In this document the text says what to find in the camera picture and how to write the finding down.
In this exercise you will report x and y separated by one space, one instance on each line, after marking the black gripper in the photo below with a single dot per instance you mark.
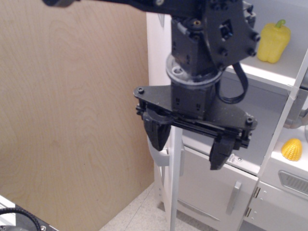
198 111

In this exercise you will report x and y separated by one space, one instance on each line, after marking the white fridge door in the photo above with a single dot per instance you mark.
167 178

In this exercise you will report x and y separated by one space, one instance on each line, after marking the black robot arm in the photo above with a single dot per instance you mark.
209 38

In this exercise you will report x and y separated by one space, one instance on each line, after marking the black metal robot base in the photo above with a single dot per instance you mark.
15 218

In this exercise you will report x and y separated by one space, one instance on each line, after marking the white toy fridge cabinet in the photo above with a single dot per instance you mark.
271 93

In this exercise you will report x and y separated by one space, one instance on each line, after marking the white lower freezer door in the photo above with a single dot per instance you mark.
204 193

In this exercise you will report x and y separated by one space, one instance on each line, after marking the brass upper hinge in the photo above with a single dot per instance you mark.
256 192

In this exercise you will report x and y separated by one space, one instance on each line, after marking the brass hinge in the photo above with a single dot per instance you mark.
256 192
248 211

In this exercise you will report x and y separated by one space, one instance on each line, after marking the brass lower hinge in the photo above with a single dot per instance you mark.
248 211

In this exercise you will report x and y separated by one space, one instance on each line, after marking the yellow toy corn piece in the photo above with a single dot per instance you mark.
292 149

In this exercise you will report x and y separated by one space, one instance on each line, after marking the silver toy faucet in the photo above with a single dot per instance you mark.
298 116

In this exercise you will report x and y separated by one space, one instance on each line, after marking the white toy kitchen counter unit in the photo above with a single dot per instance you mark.
276 207

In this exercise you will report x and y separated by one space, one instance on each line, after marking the silver vent panel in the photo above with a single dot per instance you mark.
293 182

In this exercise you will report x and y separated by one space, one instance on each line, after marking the yellow toy bell pepper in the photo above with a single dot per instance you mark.
274 39

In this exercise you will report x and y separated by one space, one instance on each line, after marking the silver upper door handle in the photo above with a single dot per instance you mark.
161 158

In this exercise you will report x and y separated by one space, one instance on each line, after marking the silver door handle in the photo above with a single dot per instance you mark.
233 198
161 158

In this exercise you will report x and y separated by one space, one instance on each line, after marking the silver lower door handle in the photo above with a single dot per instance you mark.
233 198

